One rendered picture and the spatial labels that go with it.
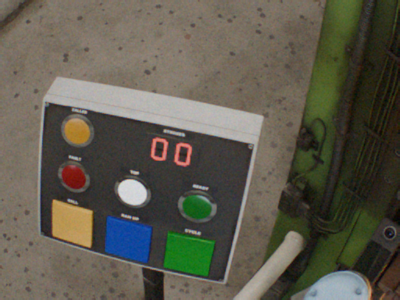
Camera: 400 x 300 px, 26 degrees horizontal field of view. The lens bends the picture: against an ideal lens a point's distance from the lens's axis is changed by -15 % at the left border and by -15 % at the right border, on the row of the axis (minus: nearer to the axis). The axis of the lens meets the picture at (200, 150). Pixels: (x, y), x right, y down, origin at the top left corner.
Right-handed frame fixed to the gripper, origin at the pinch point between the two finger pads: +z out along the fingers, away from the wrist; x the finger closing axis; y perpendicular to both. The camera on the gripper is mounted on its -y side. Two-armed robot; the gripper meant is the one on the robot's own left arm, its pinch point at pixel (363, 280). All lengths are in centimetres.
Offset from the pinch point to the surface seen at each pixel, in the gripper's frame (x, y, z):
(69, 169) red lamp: -50, 13, 10
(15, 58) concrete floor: -141, 14, 133
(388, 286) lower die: 4.7, 0.1, 30.4
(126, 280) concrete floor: -61, 44, 118
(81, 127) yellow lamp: -51, 6, 6
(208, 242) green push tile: -27.6, 9.7, 18.5
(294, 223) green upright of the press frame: -25, 2, 64
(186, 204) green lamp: -32.9, 6.3, 14.5
